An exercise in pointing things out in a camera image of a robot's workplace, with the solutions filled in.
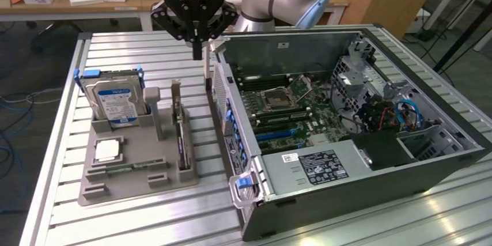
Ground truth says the blue expansion slot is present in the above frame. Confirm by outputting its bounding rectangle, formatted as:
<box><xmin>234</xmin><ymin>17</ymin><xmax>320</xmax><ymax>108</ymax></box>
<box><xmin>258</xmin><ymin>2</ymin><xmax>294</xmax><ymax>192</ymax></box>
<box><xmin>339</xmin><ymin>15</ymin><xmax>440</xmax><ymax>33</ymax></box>
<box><xmin>255</xmin><ymin>129</ymin><xmax>300</xmax><ymax>142</ymax></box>

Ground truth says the open metal socket cover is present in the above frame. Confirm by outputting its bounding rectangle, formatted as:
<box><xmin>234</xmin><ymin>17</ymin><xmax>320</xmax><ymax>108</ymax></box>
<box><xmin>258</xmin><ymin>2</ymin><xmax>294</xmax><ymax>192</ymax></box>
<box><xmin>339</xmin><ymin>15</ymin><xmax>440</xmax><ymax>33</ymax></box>
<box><xmin>288</xmin><ymin>73</ymin><xmax>319</xmax><ymax>97</ymax></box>

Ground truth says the white small floor unit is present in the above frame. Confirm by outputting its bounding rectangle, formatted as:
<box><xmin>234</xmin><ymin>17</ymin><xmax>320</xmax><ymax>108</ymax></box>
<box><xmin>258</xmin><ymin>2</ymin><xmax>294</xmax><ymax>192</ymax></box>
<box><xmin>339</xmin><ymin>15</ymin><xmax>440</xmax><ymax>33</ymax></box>
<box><xmin>404</xmin><ymin>7</ymin><xmax>432</xmax><ymax>37</ymax></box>

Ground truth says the green RAM stick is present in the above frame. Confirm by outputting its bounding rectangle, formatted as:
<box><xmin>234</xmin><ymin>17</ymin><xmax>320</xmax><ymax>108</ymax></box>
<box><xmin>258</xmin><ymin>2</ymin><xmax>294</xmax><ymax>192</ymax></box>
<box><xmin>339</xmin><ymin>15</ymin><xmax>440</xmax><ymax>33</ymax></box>
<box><xmin>104</xmin><ymin>161</ymin><xmax>152</xmax><ymax>173</ymax></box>

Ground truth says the CPU socket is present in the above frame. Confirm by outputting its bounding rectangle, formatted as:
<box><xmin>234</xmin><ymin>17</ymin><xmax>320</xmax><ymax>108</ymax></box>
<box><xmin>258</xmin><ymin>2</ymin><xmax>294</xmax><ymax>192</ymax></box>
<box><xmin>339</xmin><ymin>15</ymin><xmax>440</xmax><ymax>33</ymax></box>
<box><xmin>260</xmin><ymin>87</ymin><xmax>295</xmax><ymax>109</ymax></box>

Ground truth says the hard disk with blue caddy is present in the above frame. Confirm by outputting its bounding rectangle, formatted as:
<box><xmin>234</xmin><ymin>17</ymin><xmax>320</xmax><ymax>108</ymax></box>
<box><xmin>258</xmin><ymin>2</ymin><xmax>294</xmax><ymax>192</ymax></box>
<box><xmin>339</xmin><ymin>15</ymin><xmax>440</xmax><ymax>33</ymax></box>
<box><xmin>72</xmin><ymin>67</ymin><xmax>146</xmax><ymax>128</ymax></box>

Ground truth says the grey printed parts rack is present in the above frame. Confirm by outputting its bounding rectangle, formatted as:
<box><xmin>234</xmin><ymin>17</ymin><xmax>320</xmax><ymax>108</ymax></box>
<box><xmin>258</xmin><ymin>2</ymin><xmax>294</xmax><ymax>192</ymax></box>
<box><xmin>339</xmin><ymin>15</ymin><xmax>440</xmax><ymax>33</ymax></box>
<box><xmin>76</xmin><ymin>86</ymin><xmax>202</xmax><ymax>207</ymax></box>

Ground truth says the silver CPU chip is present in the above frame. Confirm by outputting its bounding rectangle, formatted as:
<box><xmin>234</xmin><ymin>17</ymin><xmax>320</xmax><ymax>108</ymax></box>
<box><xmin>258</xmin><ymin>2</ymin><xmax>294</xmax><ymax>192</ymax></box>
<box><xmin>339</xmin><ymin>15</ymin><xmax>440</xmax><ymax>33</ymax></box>
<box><xmin>94</xmin><ymin>139</ymin><xmax>122</xmax><ymax>163</ymax></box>

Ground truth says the black-labelled RAM stick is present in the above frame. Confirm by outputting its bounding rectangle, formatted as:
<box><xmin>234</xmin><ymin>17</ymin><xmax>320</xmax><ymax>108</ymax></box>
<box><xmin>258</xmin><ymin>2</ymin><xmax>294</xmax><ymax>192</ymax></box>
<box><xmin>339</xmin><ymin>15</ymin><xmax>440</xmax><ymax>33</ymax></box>
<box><xmin>255</xmin><ymin>110</ymin><xmax>310</xmax><ymax>123</ymax></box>

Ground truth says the green motherboard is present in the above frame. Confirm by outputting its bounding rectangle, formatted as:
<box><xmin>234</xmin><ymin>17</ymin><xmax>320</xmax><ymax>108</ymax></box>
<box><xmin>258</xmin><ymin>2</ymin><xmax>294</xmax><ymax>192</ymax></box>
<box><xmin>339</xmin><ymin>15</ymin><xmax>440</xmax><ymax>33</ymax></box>
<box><xmin>234</xmin><ymin>67</ymin><xmax>355</xmax><ymax>155</ymax></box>

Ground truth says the black open PC case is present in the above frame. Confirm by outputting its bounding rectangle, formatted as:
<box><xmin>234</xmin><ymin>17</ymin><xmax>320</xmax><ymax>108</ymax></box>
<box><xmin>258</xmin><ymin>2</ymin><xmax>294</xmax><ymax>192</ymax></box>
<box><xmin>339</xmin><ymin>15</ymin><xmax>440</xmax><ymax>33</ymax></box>
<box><xmin>203</xmin><ymin>24</ymin><xmax>486</xmax><ymax>243</ymax></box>

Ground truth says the black Nvidia graphics card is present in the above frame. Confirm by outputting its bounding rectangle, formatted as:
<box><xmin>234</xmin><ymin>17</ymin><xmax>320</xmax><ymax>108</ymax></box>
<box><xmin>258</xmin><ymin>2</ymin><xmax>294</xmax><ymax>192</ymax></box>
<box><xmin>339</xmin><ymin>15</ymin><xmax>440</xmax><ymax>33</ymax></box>
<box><xmin>170</xmin><ymin>80</ymin><xmax>192</xmax><ymax>171</ymax></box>

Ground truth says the grey power supply unit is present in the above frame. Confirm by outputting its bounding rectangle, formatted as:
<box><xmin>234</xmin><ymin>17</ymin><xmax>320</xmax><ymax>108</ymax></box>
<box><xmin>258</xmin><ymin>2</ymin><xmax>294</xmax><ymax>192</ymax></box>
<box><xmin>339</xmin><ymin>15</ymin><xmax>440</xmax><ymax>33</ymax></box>
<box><xmin>255</xmin><ymin>139</ymin><xmax>375</xmax><ymax>196</ymax></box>

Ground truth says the blue data wire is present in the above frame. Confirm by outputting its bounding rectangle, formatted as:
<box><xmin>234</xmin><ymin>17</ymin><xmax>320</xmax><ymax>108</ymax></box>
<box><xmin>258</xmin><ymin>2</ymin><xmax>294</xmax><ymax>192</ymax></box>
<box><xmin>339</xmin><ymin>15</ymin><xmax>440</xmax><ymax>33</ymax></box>
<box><xmin>395</xmin><ymin>99</ymin><xmax>424</xmax><ymax>130</ymax></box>

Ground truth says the metal disk bay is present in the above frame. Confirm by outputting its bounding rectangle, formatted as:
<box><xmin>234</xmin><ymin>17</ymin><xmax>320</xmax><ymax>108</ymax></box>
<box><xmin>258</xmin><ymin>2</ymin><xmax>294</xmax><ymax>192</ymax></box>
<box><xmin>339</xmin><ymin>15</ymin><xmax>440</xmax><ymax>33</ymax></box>
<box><xmin>331</xmin><ymin>40</ymin><xmax>390</xmax><ymax>100</ymax></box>

